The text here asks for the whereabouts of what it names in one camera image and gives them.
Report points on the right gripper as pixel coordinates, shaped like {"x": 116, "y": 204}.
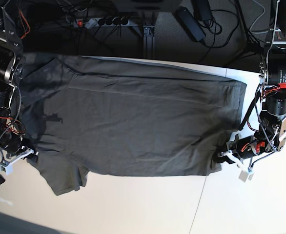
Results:
{"x": 19, "y": 145}

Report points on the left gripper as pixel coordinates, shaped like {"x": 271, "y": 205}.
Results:
{"x": 240, "y": 151}

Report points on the grey-green T-shirt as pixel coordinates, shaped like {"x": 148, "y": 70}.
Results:
{"x": 124, "y": 119}

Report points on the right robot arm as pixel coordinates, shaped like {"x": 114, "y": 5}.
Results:
{"x": 13, "y": 28}

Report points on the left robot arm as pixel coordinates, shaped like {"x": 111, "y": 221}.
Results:
{"x": 269, "y": 101}

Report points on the black power adapter brick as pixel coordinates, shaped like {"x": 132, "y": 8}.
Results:
{"x": 189, "y": 24}

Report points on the grey power strip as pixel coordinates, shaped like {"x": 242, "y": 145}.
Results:
{"x": 89, "y": 23}

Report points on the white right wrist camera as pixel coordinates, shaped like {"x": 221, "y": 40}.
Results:
{"x": 6, "y": 168}

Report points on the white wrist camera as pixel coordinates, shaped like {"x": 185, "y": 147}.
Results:
{"x": 246, "y": 175}
{"x": 6, "y": 168}

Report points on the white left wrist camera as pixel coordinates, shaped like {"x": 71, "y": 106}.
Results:
{"x": 246, "y": 175}

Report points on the aluminium profile post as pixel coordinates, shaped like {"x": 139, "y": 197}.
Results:
{"x": 149, "y": 20}

